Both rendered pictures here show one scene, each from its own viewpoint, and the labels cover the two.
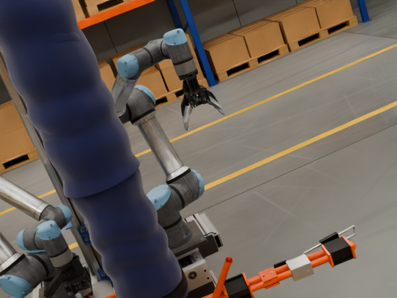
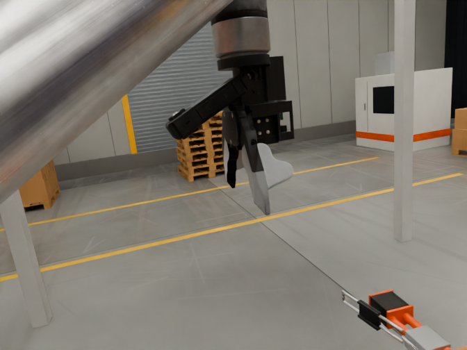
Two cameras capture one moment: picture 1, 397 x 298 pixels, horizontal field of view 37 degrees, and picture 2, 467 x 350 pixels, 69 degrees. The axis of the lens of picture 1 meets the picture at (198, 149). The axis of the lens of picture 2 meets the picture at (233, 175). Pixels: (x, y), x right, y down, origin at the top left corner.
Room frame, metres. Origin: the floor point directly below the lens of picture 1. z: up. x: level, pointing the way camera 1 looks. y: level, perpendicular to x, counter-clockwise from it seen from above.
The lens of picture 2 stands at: (2.17, 0.41, 1.67)
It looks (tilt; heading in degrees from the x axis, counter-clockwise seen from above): 13 degrees down; 261
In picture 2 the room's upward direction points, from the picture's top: 6 degrees counter-clockwise
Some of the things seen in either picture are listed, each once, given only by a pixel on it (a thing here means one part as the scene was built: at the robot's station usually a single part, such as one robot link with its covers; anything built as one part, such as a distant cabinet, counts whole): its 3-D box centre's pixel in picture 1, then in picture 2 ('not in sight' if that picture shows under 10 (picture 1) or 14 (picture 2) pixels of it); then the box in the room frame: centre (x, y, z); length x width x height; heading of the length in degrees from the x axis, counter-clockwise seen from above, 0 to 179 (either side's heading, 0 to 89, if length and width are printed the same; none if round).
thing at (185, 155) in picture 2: not in sight; (202, 143); (1.54, -7.14, 0.65); 1.29 x 1.10 x 1.30; 98
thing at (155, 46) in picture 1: (158, 51); not in sight; (2.13, 0.01, 1.81); 0.11 x 0.11 x 0.08; 34
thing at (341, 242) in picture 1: (338, 251); (390, 308); (1.67, -0.31, 1.07); 0.08 x 0.07 x 0.05; 92
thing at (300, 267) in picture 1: (299, 267); (427, 345); (1.67, -0.17, 1.07); 0.07 x 0.07 x 0.04; 2
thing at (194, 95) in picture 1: (194, 88); (252, 103); (2.05, -0.06, 1.65); 0.09 x 0.08 x 0.12; 6
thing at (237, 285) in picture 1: (237, 290); not in sight; (1.66, 0.04, 1.07); 0.10 x 0.08 x 0.06; 2
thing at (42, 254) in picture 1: (45, 256); not in sight; (2.17, 0.72, 1.20); 0.13 x 0.12 x 0.14; 143
